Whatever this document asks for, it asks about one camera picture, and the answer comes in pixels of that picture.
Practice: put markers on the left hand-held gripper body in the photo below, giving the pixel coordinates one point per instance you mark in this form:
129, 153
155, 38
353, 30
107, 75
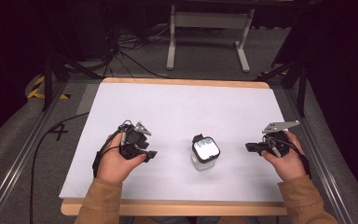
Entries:
133, 137

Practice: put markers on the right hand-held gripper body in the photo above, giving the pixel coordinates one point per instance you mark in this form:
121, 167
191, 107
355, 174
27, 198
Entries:
279, 141

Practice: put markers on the person's right hand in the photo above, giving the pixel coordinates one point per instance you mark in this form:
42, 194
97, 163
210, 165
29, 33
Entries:
287, 166

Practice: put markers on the person's left hand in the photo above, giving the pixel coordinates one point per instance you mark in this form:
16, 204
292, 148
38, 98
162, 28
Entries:
113, 165

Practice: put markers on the clear jar with black lid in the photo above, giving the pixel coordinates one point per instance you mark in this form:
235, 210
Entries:
205, 151

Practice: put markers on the white sheet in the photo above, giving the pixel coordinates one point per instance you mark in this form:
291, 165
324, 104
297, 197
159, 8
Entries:
183, 112

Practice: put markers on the black tripod stand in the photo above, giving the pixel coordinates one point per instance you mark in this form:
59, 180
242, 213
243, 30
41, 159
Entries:
295, 74
54, 65

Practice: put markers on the white metal stand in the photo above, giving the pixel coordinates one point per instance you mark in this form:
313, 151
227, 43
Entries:
209, 20

